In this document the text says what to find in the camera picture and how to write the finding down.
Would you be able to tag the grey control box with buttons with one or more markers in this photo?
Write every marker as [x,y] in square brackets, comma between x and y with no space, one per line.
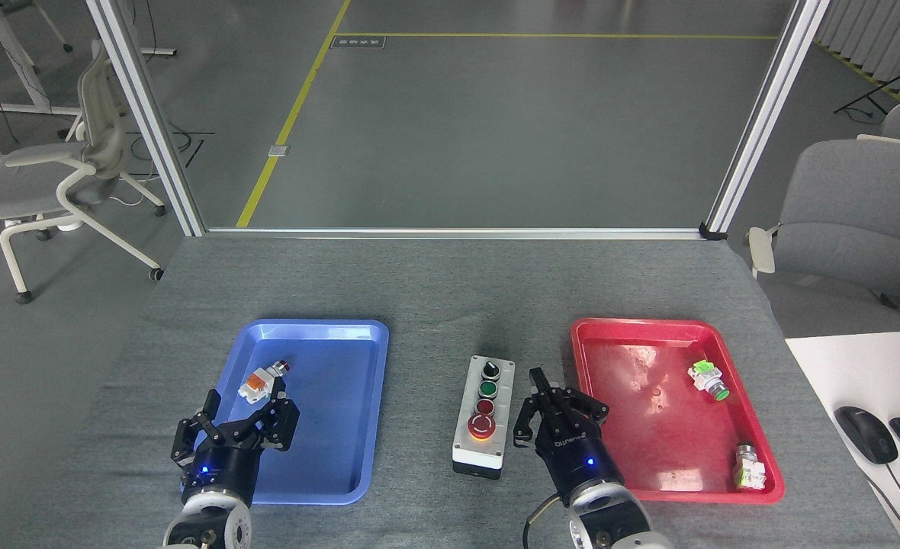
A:
[483,450]

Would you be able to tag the large grey upholstered chair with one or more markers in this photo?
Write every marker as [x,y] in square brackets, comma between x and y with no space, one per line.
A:
[862,206]

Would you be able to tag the white desk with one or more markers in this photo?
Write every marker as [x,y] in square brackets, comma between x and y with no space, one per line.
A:
[839,370]

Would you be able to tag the black tripod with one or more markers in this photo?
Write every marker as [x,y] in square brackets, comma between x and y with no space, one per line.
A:
[896,82]

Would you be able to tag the white curtain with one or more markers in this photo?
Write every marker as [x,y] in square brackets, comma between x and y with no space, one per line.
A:
[869,30]

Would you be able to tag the black computer mouse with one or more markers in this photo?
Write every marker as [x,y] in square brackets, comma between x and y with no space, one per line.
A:
[867,435]

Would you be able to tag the grey floor label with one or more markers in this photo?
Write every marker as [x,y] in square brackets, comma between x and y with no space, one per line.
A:
[358,42]

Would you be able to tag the silver aluminium rail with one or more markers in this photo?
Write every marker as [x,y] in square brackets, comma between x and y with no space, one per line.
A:
[450,232]

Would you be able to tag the white and green switch block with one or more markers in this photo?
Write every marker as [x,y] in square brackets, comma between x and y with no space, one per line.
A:
[749,469]

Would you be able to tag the red push button switch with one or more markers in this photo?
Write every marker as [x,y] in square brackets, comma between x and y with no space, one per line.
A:
[261,383]

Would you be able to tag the white desk frame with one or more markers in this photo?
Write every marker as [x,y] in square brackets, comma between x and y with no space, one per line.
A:
[27,84]

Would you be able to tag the blue plastic tray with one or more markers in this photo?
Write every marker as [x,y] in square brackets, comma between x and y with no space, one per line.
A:
[328,457]

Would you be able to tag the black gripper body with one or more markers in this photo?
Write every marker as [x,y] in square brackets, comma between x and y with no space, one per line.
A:
[225,473]
[576,461]

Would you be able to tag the silver aluminium post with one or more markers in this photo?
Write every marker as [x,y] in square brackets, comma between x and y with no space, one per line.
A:
[145,114]
[766,114]

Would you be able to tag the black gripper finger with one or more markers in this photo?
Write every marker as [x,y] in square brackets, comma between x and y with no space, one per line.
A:
[187,442]
[278,423]
[541,389]
[587,412]

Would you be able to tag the white frame grey office chair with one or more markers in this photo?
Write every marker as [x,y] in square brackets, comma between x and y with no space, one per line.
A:
[30,183]

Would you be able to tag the metal floor socket plate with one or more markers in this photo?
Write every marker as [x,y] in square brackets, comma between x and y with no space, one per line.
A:
[278,150]

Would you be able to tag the green push button switch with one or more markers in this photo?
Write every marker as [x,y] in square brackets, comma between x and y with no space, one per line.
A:
[708,379]

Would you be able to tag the red plastic tray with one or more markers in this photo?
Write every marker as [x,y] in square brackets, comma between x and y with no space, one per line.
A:
[648,457]

